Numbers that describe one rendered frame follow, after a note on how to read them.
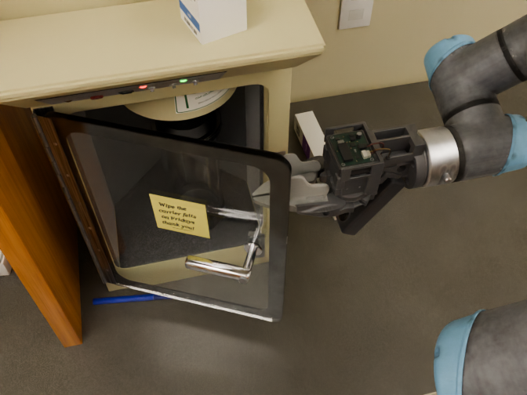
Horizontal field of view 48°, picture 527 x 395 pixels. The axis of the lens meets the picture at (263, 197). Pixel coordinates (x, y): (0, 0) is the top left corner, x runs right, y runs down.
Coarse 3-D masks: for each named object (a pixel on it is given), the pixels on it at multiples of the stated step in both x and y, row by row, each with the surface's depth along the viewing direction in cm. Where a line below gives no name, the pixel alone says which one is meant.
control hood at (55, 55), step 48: (288, 0) 62; (0, 48) 57; (48, 48) 57; (96, 48) 57; (144, 48) 57; (192, 48) 57; (240, 48) 57; (288, 48) 57; (0, 96) 53; (48, 96) 56
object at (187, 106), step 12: (180, 96) 76; (192, 96) 77; (204, 96) 78; (216, 96) 79; (228, 96) 80; (132, 108) 79; (144, 108) 78; (156, 108) 77; (168, 108) 77; (180, 108) 77; (192, 108) 78; (204, 108) 78; (168, 120) 78; (180, 120) 78
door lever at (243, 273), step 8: (248, 248) 79; (256, 248) 79; (192, 256) 78; (248, 256) 78; (192, 264) 77; (200, 264) 77; (208, 264) 77; (216, 264) 77; (224, 264) 77; (232, 264) 77; (248, 264) 77; (208, 272) 78; (216, 272) 77; (224, 272) 77; (232, 272) 76; (240, 272) 76; (248, 272) 76; (240, 280) 76; (248, 280) 77
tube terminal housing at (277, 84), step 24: (0, 0) 58; (24, 0) 59; (48, 0) 59; (72, 0) 60; (96, 0) 61; (120, 0) 61; (144, 0) 62; (264, 72) 73; (288, 72) 74; (120, 96) 71; (144, 96) 72; (168, 96) 73; (264, 96) 80; (288, 96) 78; (264, 120) 84; (288, 120) 81; (264, 144) 88; (120, 288) 105
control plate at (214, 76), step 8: (224, 72) 60; (168, 80) 59; (176, 80) 60; (192, 80) 64; (200, 80) 65; (208, 80) 67; (120, 88) 59; (128, 88) 60; (136, 88) 62; (144, 88) 64; (64, 96) 58; (72, 96) 60; (80, 96) 61; (88, 96) 63
